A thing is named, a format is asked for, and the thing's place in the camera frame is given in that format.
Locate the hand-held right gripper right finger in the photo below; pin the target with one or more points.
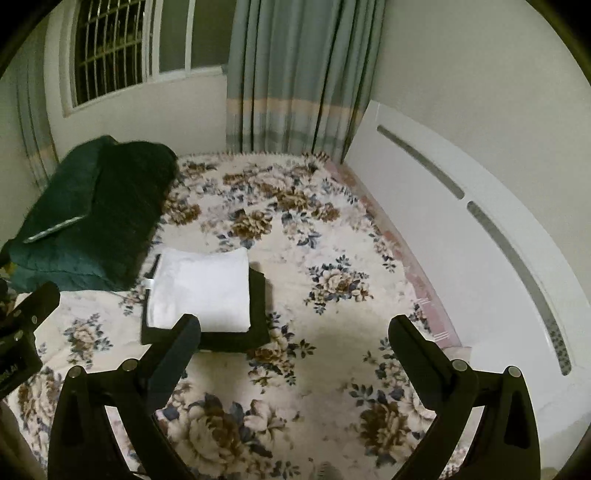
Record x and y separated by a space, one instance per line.
415 357

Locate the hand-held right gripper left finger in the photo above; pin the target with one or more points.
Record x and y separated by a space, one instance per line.
171 355

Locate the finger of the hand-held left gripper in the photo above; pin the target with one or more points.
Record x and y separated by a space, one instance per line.
41 302

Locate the white t-shirt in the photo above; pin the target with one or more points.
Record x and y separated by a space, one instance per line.
203 286

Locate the black folded clothes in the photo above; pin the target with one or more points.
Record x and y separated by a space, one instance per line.
259 318

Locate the pink checked sheet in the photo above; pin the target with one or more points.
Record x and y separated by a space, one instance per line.
415 277

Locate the white headboard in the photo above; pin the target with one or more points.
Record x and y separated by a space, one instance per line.
438 254

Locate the dark green quilt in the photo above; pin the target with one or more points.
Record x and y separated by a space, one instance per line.
115 207

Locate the floral blanket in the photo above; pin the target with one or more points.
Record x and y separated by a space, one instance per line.
332 230

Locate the grey-blue striped curtain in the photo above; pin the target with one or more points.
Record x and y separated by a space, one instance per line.
32 129
295 69

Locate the barred window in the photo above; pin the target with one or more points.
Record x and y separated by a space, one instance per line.
115 46

